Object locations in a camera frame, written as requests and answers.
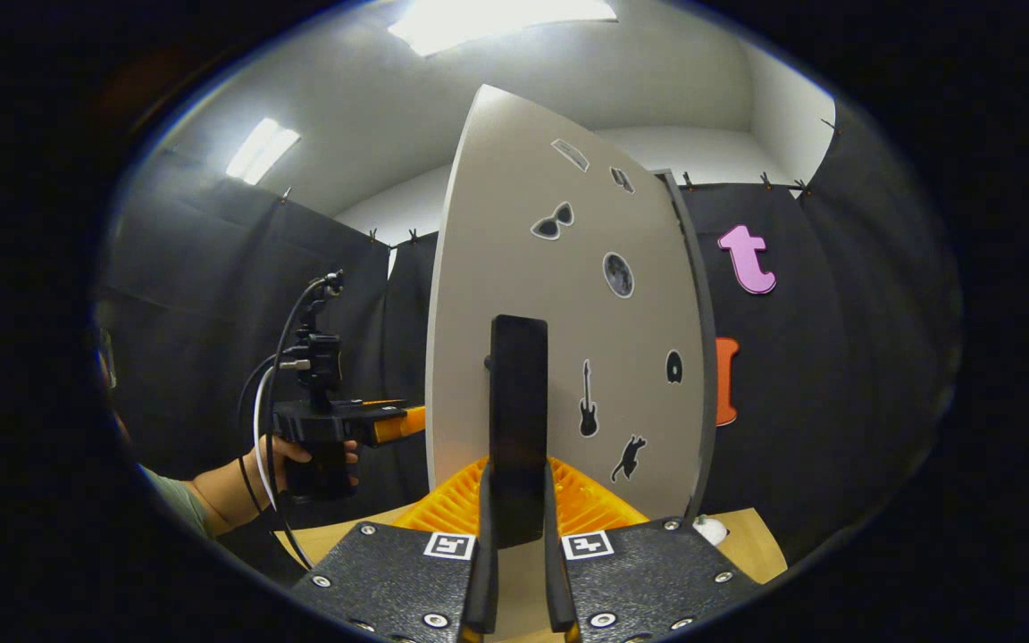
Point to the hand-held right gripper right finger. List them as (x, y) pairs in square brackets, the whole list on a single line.
[(559, 589)]

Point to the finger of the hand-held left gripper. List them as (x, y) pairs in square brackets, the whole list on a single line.
[(380, 404), (398, 425)]

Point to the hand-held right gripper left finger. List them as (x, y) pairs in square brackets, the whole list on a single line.
[(481, 589)]

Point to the beige cabinet door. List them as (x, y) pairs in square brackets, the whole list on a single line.
[(514, 250)]

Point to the small white object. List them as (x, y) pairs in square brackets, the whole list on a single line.
[(711, 531)]

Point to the grey-green shirt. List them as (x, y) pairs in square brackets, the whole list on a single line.
[(177, 500)]

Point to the black backdrop cloth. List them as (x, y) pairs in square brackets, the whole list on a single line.
[(836, 357)]

